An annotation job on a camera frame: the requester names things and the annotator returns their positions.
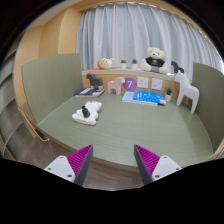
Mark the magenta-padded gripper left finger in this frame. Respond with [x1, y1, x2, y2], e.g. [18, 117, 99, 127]
[43, 143, 94, 187]

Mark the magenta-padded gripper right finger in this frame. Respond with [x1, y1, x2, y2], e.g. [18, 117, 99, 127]
[133, 143, 183, 186]

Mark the white bear-shaped power strip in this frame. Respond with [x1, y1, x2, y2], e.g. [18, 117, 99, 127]
[71, 100, 103, 126]

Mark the grey shelf unit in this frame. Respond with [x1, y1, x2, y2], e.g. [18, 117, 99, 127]
[0, 49, 26, 161]

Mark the light blue book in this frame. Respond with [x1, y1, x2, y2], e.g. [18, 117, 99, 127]
[121, 91, 159, 107]

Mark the large white horse figure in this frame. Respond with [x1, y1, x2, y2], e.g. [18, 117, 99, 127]
[174, 70, 200, 115]

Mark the green desk partition panel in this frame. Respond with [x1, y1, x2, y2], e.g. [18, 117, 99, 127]
[21, 52, 84, 125]
[191, 62, 224, 153]

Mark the dark blue book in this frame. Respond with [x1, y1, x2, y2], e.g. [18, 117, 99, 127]
[74, 87, 106, 98]

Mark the round purple sign disc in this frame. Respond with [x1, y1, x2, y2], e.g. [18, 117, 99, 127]
[122, 76, 138, 92]

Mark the dark grey horse figure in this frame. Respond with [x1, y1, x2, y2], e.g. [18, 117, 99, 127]
[86, 72, 104, 91]

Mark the pink horse figure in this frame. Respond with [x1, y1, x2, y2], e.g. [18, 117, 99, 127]
[107, 75, 126, 96]

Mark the small dark brown horse figure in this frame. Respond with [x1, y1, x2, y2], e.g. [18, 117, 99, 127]
[170, 60, 185, 75]

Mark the cream teddy bear, black shirt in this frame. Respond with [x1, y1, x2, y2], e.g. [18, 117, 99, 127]
[139, 46, 170, 75]

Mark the round cream and orange plush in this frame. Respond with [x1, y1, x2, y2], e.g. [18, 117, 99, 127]
[96, 57, 117, 71]

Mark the light grey curtain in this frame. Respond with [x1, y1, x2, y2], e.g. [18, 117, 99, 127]
[76, 1, 224, 83]

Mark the white wall socket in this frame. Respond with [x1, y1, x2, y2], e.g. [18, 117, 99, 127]
[150, 78, 164, 91]
[136, 76, 150, 90]

